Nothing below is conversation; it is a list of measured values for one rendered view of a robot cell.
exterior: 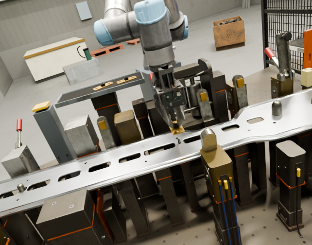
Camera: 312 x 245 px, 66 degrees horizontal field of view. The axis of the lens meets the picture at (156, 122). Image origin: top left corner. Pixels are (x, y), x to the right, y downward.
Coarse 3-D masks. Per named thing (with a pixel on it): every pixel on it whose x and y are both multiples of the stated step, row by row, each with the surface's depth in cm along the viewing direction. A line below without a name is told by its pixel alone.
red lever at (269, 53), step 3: (267, 48) 97; (264, 51) 98; (267, 51) 97; (270, 51) 96; (267, 54) 97; (270, 54) 96; (273, 54) 95; (270, 57) 96; (273, 57) 95; (273, 60) 95; (276, 60) 94; (276, 63) 93; (276, 66) 94; (285, 72) 91; (285, 75) 90; (288, 75) 90
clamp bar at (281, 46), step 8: (288, 32) 83; (280, 40) 86; (288, 40) 84; (280, 48) 87; (288, 48) 87; (280, 56) 88; (288, 56) 88; (280, 64) 89; (288, 64) 89; (280, 72) 91; (288, 72) 91
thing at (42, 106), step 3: (45, 102) 103; (48, 102) 102; (36, 105) 102; (39, 105) 101; (42, 105) 100; (45, 105) 99; (48, 105) 101; (33, 108) 99; (36, 108) 98; (39, 108) 99; (42, 108) 99; (45, 108) 99; (33, 111) 99
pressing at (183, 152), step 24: (288, 96) 89; (240, 120) 83; (264, 120) 79; (288, 120) 76; (144, 144) 84; (168, 144) 81; (192, 144) 77; (240, 144) 72; (48, 168) 85; (72, 168) 82; (120, 168) 75; (144, 168) 72; (0, 192) 80; (24, 192) 76; (48, 192) 73; (0, 216) 70
